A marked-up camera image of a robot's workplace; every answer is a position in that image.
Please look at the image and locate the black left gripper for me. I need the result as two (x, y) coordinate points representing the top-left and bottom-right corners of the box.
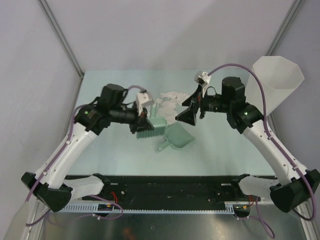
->
(110, 104), (155, 135)

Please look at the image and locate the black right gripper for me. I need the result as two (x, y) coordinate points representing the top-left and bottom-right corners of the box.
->
(174, 84), (231, 127)

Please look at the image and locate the green hand brush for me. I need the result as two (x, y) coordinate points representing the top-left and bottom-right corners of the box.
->
(136, 102), (168, 139)

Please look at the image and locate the green plastic dustpan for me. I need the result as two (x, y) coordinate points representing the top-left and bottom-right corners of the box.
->
(157, 122), (195, 152)

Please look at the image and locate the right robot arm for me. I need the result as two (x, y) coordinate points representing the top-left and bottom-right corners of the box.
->
(175, 77), (320, 213)

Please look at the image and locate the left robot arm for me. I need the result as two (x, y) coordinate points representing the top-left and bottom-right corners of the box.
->
(21, 83), (154, 212)

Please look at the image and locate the white paper scrap top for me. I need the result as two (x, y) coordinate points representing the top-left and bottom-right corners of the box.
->
(160, 91), (190, 102)

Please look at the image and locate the white paper scrap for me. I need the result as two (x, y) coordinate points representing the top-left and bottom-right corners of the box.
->
(160, 91), (190, 102)
(157, 100), (178, 125)

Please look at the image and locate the white paper scrap middle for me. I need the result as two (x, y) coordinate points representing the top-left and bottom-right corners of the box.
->
(157, 100), (178, 125)

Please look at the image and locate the white octagonal waste bin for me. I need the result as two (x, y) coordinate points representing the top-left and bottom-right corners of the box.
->
(245, 56), (305, 117)

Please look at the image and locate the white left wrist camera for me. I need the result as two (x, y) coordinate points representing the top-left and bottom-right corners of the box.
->
(135, 91), (154, 115)

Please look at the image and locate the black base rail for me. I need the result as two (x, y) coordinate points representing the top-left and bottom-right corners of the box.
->
(97, 175), (256, 202)

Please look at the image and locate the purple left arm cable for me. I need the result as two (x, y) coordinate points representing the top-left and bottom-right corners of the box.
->
(24, 84), (147, 227)

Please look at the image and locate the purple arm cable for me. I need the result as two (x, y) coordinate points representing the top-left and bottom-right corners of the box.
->
(24, 84), (147, 227)
(207, 63), (316, 238)

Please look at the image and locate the grey slotted cable duct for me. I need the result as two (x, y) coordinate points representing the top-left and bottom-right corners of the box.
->
(59, 201), (235, 215)

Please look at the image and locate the aluminium frame post right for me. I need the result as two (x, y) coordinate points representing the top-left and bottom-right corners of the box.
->
(264, 0), (306, 56)

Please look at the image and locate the aluminium frame post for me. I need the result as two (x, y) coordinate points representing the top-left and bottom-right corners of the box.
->
(36, 0), (84, 80)
(264, 0), (306, 56)

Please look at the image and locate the aluminium frame post left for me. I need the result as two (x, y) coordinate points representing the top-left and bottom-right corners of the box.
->
(36, 0), (84, 80)

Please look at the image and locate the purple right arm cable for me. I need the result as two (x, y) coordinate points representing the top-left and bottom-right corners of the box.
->
(207, 63), (316, 238)

